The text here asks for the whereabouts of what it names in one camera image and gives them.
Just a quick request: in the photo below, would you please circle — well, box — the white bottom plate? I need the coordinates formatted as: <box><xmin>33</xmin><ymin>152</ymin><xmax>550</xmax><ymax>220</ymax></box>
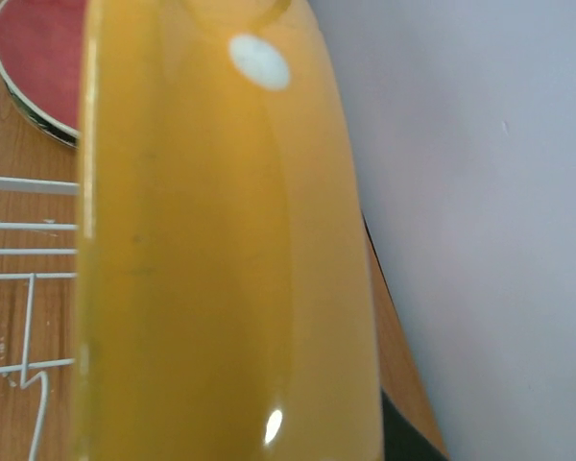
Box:
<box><xmin>2</xmin><ymin>77</ymin><xmax>79</xmax><ymax>149</ymax></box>

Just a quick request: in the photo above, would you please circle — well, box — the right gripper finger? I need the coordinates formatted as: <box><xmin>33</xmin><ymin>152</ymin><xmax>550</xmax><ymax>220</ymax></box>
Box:
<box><xmin>380</xmin><ymin>389</ymin><xmax>447</xmax><ymax>461</ymax></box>

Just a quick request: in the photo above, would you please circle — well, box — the white wire dish rack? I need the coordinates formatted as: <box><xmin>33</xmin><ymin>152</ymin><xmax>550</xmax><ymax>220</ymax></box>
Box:
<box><xmin>0</xmin><ymin>176</ymin><xmax>78</xmax><ymax>460</ymax></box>

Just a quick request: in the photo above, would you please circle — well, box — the red teal patterned plate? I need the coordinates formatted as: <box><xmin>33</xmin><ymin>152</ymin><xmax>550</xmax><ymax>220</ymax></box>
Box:
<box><xmin>0</xmin><ymin>0</ymin><xmax>86</xmax><ymax>134</ymax></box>

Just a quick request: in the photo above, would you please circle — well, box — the orange dotted plate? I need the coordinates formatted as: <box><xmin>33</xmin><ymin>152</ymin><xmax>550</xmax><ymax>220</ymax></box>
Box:
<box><xmin>71</xmin><ymin>1</ymin><xmax>384</xmax><ymax>460</ymax></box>

